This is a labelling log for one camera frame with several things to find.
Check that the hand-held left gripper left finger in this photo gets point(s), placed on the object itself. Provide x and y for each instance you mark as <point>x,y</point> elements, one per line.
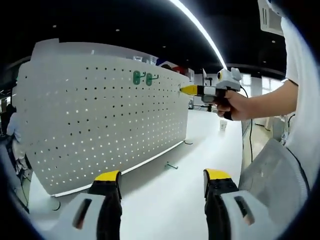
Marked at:
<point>107,205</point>

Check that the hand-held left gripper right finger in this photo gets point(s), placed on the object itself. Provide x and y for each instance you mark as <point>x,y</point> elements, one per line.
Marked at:
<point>217,200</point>

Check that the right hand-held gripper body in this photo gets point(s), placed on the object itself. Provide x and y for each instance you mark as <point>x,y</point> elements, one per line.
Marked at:
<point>228,80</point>

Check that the white perforated mounting plate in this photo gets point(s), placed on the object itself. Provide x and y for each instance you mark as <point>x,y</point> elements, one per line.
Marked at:
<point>100,130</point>

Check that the person's right hand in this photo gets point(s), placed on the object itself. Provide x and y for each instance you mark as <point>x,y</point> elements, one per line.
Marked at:
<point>237,107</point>

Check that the white mesh office chair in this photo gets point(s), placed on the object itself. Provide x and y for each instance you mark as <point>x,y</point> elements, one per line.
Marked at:
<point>270,175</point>

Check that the long ceiling light strip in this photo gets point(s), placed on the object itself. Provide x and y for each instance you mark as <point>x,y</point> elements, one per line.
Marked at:
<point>200,24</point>

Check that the white ceiling air vent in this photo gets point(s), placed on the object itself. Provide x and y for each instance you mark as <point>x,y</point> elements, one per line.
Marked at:
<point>268,15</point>

